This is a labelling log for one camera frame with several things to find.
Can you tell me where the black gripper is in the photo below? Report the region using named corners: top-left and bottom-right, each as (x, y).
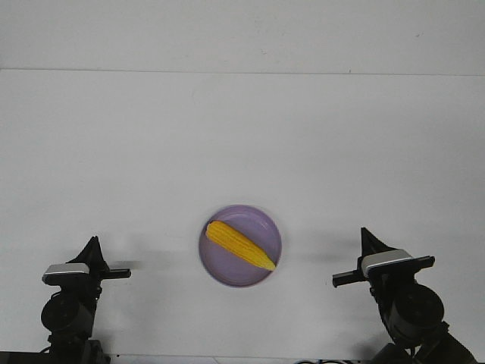
top-left (332, 227), bottom-right (435, 302)
top-left (59, 236), bottom-right (131, 301)

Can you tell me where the yellow corn cob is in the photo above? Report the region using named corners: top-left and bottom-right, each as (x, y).
top-left (205, 221), bottom-right (276, 271)

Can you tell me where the purple round plate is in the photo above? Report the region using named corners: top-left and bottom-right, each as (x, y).
top-left (199, 205), bottom-right (283, 288)

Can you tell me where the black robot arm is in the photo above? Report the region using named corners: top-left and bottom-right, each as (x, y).
top-left (1, 236), bottom-right (131, 363)
top-left (332, 227), bottom-right (477, 363)

